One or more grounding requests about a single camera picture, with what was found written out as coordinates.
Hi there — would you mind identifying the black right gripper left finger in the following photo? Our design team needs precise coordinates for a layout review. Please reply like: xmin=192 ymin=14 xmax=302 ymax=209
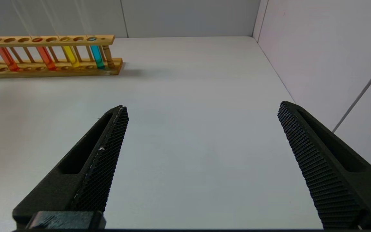
xmin=12 ymin=105 xmax=129 ymax=225

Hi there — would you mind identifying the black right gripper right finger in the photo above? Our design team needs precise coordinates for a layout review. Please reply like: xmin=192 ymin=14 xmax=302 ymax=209
xmin=277 ymin=101 xmax=371 ymax=230

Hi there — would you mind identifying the wooden test tube rack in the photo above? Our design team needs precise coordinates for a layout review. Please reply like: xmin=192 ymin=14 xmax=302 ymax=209
xmin=0 ymin=35 xmax=123 ymax=79

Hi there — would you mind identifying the yellow pigment test tube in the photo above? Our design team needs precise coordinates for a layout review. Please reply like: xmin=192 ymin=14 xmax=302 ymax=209
xmin=39 ymin=0 xmax=81 ymax=69

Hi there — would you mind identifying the orange pigment test tube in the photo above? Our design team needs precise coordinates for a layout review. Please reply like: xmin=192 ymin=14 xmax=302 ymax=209
xmin=10 ymin=0 xmax=57 ymax=71
xmin=0 ymin=6 xmax=21 ymax=72

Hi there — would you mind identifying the blue pigment test tube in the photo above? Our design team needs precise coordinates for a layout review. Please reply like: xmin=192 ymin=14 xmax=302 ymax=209
xmin=73 ymin=0 xmax=106 ymax=70

